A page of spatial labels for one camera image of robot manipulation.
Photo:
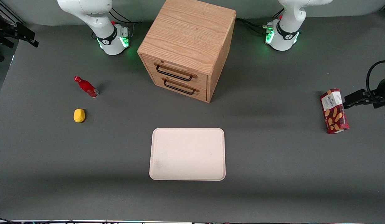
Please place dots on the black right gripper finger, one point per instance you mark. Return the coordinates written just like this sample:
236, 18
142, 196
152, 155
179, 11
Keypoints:
33, 43
24, 31

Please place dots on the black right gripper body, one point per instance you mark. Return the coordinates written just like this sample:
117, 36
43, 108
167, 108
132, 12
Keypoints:
5, 34

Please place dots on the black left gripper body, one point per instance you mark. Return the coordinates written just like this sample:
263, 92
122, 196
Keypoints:
375, 98

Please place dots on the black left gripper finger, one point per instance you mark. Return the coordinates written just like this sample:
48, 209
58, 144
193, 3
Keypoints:
357, 95
359, 103

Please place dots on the red coke bottle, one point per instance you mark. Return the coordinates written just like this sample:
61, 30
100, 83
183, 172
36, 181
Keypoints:
86, 87

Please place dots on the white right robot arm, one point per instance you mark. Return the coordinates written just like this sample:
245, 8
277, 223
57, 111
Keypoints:
86, 11

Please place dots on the beige plastic tray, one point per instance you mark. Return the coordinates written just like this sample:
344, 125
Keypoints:
187, 154

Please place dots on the red cookie box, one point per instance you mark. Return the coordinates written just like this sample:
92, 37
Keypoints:
334, 112

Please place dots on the yellow lemon toy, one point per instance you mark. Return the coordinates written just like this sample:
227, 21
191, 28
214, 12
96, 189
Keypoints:
79, 115

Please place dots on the wooden two-drawer cabinet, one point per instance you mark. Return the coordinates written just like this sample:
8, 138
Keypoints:
186, 34

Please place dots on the metal frame rail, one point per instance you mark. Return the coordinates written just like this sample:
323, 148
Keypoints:
7, 11

